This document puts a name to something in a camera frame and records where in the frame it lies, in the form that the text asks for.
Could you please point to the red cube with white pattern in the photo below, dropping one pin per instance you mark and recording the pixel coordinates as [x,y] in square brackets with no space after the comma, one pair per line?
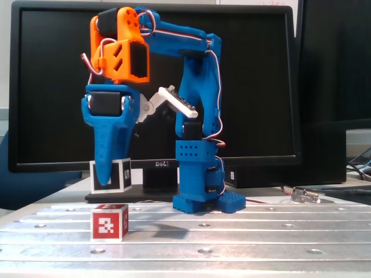
[105,226]

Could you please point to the black borderless monitor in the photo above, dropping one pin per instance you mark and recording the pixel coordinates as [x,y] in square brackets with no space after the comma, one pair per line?
[336,58]

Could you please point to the black Dell monitor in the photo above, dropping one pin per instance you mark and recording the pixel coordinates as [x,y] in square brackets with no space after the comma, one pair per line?
[52,87]

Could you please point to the blue and orange robot arm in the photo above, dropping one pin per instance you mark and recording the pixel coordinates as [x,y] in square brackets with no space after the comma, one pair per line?
[200,87]

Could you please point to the aluminium slotted plate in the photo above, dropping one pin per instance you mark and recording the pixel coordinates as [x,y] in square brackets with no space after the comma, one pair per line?
[174,260]

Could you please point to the blue office chair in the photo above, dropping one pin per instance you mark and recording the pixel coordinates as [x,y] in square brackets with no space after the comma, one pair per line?
[29,188]

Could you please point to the black cube with number five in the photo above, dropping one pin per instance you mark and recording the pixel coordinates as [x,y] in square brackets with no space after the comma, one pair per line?
[118,177]

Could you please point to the white mounted wrist camera board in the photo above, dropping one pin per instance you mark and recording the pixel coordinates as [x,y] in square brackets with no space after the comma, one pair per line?
[166,97]

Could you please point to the small bare circuit board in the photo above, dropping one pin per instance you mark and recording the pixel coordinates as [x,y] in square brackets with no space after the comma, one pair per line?
[304,197]

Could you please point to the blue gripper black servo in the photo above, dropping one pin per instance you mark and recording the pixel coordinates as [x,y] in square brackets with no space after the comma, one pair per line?
[105,104]

